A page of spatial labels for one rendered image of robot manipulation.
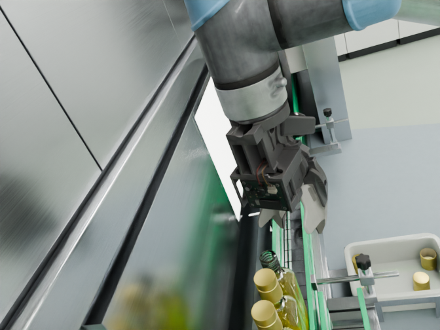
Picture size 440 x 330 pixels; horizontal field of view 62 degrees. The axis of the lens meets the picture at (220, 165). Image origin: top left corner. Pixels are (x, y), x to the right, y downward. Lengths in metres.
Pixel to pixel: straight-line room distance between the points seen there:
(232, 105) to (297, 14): 0.11
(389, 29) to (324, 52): 2.99
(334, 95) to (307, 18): 1.14
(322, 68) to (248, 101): 1.07
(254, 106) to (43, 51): 0.25
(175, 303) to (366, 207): 0.83
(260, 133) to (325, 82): 1.08
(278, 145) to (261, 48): 0.13
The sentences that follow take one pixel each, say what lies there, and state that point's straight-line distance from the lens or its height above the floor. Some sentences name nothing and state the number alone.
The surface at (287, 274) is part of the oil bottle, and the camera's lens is 0.68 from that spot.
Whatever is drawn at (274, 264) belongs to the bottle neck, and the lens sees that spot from 0.64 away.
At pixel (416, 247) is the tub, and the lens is 1.07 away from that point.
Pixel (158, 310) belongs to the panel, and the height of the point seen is 1.23.
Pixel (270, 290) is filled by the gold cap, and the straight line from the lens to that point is 0.59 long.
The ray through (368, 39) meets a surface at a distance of 4.38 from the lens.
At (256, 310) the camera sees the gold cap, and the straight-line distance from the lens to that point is 0.56.
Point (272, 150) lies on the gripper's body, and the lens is 0.43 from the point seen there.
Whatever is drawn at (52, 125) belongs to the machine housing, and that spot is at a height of 1.49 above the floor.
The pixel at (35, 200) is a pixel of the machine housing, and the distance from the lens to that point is 0.41.
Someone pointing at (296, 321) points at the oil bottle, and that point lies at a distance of 0.65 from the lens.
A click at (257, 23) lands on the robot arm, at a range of 0.36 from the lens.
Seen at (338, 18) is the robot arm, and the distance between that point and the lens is 0.36.
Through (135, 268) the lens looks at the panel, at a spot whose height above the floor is 1.30.
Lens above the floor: 1.60
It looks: 30 degrees down
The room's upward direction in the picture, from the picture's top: 23 degrees counter-clockwise
